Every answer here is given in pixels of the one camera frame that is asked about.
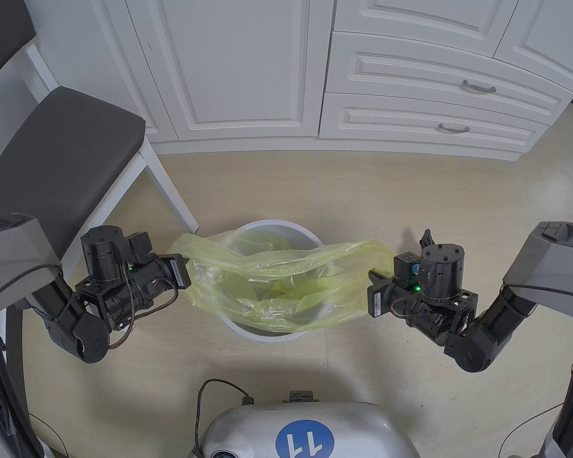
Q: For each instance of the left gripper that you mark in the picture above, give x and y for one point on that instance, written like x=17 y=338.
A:
x=160 y=279

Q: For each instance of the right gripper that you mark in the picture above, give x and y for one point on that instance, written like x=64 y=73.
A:
x=391 y=298

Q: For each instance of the yellow-green plastic bag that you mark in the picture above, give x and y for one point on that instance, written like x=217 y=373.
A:
x=315 y=255

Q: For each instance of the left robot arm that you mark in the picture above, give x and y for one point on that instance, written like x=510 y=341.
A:
x=14 y=255

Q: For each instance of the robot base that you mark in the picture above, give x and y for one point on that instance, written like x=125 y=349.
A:
x=353 y=427

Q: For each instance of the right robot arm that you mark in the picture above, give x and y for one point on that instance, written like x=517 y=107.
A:
x=549 y=265

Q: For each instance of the white trash bin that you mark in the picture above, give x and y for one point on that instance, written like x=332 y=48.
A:
x=272 y=337

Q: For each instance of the crumpled black white wrapper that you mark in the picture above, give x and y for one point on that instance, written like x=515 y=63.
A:
x=427 y=237

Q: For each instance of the white chair grey cushions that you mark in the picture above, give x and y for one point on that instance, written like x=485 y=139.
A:
x=67 y=150

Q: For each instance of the white wardrobe with drawers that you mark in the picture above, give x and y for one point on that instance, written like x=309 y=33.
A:
x=248 y=55

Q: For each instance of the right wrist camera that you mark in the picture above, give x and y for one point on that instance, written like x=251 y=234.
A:
x=406 y=265

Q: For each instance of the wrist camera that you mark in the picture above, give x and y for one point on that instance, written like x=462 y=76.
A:
x=141 y=246
x=406 y=265

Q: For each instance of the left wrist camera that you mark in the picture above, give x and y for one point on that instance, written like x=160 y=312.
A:
x=141 y=246

